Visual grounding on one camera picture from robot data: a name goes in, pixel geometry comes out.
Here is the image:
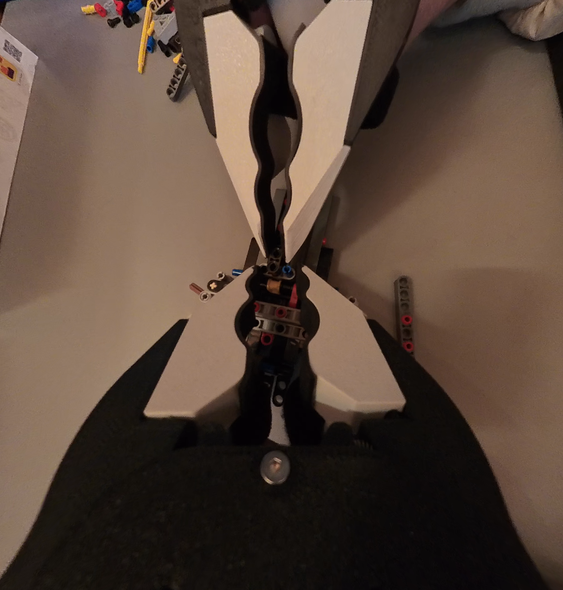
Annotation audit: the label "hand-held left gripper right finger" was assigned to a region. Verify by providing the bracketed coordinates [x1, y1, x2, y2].
[303, 266, 407, 421]

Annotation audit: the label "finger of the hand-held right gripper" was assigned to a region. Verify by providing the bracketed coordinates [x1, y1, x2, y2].
[202, 10, 283, 257]
[283, 0, 374, 262]

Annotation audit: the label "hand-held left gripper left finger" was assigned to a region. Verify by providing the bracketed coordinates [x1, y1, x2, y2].
[143, 266, 259, 419]

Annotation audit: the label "dark toy beam red pins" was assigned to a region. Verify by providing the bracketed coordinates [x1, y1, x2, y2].
[393, 276, 416, 356]

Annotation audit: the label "black grey toy brick chassis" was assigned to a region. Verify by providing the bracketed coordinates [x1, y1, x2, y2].
[189, 194, 359, 407]

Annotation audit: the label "grey desk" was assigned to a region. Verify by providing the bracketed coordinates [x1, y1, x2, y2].
[0, 0, 563, 577]

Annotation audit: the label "pile of toy brick pieces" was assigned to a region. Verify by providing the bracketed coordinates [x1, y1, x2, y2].
[81, 0, 192, 102]

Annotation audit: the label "yellow car instruction booklet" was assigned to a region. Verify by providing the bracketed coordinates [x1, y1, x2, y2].
[0, 14, 38, 296]

